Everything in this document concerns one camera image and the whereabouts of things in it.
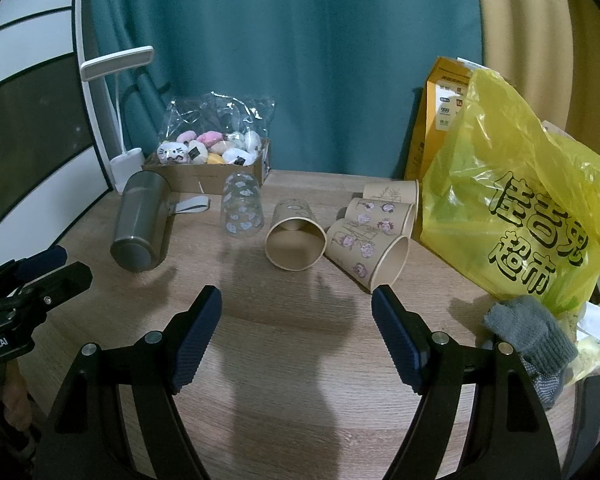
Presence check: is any clear patterned glass cup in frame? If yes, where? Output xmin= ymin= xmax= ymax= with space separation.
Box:
xmin=221 ymin=172 xmax=264 ymax=238

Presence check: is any brown paper cup back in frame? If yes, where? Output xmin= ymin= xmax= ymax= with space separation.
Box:
xmin=363 ymin=180 xmax=419 ymax=214

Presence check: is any plain brown paper cup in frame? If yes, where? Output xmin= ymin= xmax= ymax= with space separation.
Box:
xmin=264 ymin=198 xmax=327 ymax=272

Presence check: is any grey knitted glove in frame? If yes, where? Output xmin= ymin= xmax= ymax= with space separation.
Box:
xmin=483 ymin=296 xmax=578 ymax=376

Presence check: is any grey steel thermos bottle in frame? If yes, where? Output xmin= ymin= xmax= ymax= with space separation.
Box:
xmin=110 ymin=171 xmax=171 ymax=273

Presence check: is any white cat plush toy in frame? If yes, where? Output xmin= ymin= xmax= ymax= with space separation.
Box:
xmin=157 ymin=141 xmax=190 ymax=165

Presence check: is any cardboard box of plush toys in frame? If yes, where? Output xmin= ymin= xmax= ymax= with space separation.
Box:
xmin=142 ymin=139 xmax=271 ymax=195

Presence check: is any yellow plastic shopping bag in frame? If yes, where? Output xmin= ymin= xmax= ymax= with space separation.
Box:
xmin=420 ymin=70 xmax=600 ymax=314

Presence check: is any pink plush toy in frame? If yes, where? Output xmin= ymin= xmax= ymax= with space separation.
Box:
xmin=197 ymin=130 xmax=224 ymax=148

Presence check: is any clear plastic bag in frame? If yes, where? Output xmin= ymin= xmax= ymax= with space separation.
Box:
xmin=158 ymin=92 xmax=276 ymax=153

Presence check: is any yellow cardboard box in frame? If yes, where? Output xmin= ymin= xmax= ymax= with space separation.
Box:
xmin=404 ymin=56 xmax=482 ymax=181

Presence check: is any teal curtain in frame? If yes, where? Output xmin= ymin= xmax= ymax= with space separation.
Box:
xmin=87 ymin=0 xmax=482 ymax=179

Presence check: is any beige curtain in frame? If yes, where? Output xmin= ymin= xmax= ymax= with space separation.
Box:
xmin=480 ymin=0 xmax=600 ymax=154

